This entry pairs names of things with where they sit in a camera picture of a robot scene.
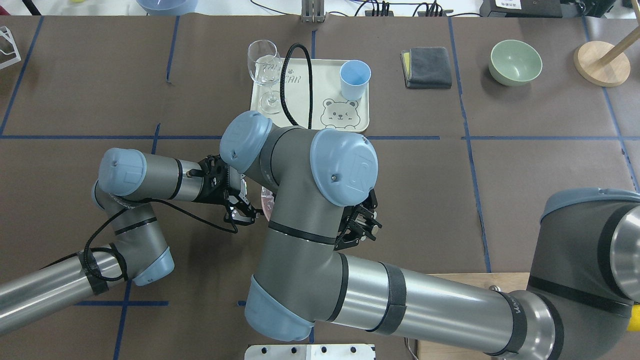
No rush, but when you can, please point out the pink bowl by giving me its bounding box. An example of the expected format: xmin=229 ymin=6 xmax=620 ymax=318
xmin=260 ymin=187 xmax=275 ymax=221

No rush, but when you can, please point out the green ceramic bowl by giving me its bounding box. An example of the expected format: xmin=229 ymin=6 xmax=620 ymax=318
xmin=488 ymin=39 xmax=543 ymax=87

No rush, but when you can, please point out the blue plastic cup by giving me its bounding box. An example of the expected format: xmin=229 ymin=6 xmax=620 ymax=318
xmin=339 ymin=59 xmax=371 ymax=101

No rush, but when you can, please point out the white bear tray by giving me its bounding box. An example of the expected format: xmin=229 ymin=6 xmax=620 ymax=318
xmin=249 ymin=58 xmax=371 ymax=133

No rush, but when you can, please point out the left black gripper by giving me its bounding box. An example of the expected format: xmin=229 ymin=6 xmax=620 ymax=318
xmin=195 ymin=155 xmax=264 ymax=224

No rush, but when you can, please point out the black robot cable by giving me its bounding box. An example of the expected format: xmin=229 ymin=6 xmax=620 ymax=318
xmin=280 ymin=43 xmax=314 ymax=128

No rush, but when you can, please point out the clear wine glass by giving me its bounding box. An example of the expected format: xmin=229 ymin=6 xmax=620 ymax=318
xmin=247 ymin=39 xmax=282 ymax=115

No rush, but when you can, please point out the grey folded cloth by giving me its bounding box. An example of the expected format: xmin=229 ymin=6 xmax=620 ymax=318
xmin=400 ymin=47 xmax=453 ymax=89

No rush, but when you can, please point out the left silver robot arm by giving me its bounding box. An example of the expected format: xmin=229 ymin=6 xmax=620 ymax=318
xmin=0 ymin=148 xmax=263 ymax=335

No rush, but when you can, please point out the wooden cup stand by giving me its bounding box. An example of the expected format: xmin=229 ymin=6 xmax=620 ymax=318
xmin=573 ymin=27 xmax=640 ymax=87

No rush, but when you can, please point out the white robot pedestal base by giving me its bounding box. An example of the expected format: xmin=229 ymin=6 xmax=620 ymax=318
xmin=244 ymin=343 xmax=377 ymax=360

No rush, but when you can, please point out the blue bowl on side table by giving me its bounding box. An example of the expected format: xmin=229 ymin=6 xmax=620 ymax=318
xmin=135 ymin=0 xmax=199 ymax=16

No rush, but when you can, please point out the wooden cutting board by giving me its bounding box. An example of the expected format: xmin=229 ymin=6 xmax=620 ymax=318
xmin=397 ymin=270 xmax=530 ymax=360

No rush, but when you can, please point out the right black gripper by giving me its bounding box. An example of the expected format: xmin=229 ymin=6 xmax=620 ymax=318
xmin=345 ymin=189 xmax=382 ymax=246

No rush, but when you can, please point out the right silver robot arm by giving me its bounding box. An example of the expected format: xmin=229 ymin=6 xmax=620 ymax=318
xmin=219 ymin=111 xmax=639 ymax=360

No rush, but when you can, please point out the white dish rack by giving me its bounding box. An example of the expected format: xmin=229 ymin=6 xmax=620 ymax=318
xmin=0 ymin=26 xmax=22 ymax=69

